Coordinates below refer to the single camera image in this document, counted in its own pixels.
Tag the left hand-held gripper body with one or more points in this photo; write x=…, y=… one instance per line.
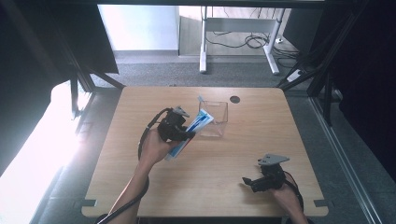
x=171, y=126

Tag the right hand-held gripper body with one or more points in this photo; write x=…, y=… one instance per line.
x=271, y=175

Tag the blue white toothpaste tube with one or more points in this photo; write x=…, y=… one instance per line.
x=199, y=121

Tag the clear plastic cup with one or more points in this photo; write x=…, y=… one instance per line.
x=220, y=112

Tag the person's right hand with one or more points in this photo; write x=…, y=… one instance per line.
x=286, y=196

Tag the person's left hand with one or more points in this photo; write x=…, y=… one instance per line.
x=154, y=149

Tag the black round table grommet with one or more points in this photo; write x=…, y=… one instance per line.
x=234, y=99

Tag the white power strip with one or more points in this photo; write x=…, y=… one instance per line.
x=294, y=75

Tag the dark curtain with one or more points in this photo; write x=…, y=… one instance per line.
x=37, y=46
x=367, y=77

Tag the grey metal floor rail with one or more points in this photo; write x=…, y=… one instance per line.
x=342, y=161

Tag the black metal frame struts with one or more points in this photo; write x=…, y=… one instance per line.
x=81, y=81
x=323, y=68

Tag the white desk frame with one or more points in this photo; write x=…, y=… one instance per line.
x=239, y=25

